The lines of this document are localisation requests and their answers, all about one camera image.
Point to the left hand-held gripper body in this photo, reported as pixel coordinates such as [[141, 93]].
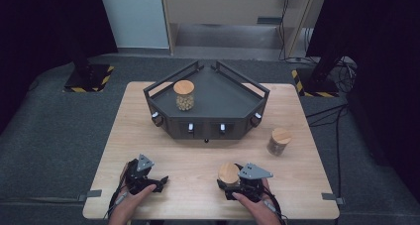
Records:
[[137, 177]]

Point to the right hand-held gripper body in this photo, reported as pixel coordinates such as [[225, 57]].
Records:
[[251, 185]]

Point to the glass jar with green contents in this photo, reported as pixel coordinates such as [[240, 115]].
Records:
[[228, 173]]

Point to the glass jar with brown contents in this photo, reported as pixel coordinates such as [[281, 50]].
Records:
[[279, 140]]

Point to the dark grey corner shelf rack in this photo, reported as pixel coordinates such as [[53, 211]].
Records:
[[214, 96]]

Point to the glass jar with pale beans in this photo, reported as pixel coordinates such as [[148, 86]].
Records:
[[184, 96]]

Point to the person's left hand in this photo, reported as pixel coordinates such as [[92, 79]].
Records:
[[130, 203]]

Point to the person's right hand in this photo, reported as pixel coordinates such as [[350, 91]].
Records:
[[262, 211]]

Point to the grey tape piece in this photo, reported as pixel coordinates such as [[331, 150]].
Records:
[[332, 198], [90, 194]]

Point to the black stand with striped base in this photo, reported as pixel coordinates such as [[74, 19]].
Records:
[[88, 79], [317, 86]]

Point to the grey flat strip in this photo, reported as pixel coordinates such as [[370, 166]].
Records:
[[269, 20]]

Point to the white panel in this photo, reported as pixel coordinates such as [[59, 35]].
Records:
[[135, 17]]

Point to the light wooden cabinet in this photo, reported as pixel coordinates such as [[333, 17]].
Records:
[[224, 7]]

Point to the black curtain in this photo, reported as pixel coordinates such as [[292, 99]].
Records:
[[383, 53], [43, 30]]

